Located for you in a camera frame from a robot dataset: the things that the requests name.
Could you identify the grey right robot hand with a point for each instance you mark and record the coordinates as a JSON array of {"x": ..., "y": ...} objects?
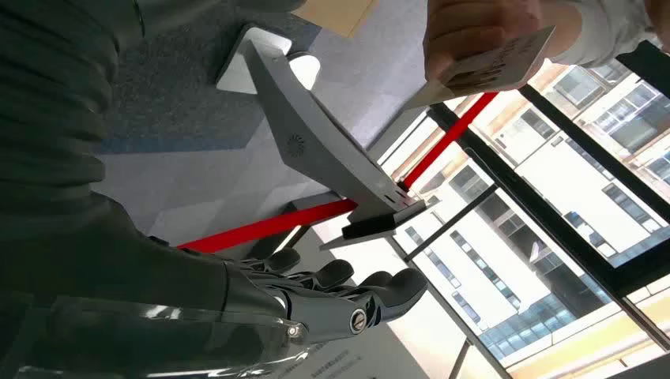
[{"x": 131, "y": 303}]

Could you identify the person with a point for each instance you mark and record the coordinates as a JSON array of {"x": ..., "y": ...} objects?
[{"x": 617, "y": 26}]

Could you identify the red barrier belt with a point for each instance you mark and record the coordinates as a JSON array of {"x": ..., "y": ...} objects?
[{"x": 261, "y": 227}]

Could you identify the white round stand base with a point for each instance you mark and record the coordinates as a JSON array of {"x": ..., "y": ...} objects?
[{"x": 306, "y": 70}]

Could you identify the silver kiosk display stand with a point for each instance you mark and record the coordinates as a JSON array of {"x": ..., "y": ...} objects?
[{"x": 314, "y": 136}]

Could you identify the black window frame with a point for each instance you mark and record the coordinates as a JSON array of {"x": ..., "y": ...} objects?
[{"x": 591, "y": 149}]

